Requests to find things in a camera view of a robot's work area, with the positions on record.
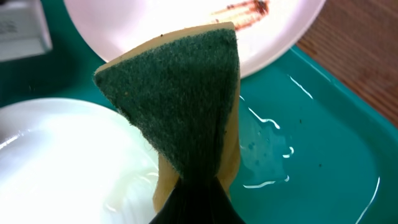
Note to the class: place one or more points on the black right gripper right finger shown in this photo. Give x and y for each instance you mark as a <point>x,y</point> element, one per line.
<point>214,206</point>

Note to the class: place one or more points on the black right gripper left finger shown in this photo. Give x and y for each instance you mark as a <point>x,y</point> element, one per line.
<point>179,207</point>

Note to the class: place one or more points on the green yellow sponge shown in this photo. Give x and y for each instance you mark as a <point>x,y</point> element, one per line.
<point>181,90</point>

